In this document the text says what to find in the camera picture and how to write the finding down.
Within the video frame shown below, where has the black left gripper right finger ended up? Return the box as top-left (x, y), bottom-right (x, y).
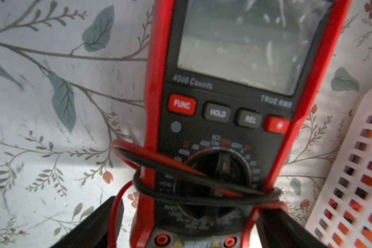
top-left (257, 209), bottom-right (327, 248)

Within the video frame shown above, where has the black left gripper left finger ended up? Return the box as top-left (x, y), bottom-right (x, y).
top-left (52, 196), bottom-right (124, 248)

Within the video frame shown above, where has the white plastic basket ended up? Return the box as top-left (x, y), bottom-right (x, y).
top-left (305, 89), bottom-right (372, 248)

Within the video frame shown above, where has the red multimeter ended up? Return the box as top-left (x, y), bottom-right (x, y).
top-left (113, 1), bottom-right (351, 248)

